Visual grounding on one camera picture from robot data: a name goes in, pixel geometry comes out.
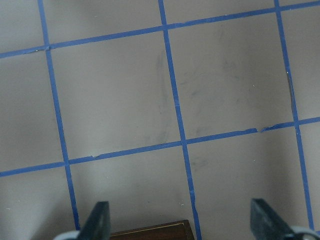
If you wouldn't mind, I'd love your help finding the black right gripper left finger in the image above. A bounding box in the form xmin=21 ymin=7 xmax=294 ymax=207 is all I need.
xmin=75 ymin=201 xmax=111 ymax=240

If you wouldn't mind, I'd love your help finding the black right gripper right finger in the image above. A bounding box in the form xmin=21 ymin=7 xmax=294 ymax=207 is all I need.
xmin=250 ymin=198 xmax=300 ymax=240

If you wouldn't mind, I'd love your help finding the dark wooden drawer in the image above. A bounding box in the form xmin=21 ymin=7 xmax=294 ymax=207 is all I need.
xmin=110 ymin=220 xmax=195 ymax=240

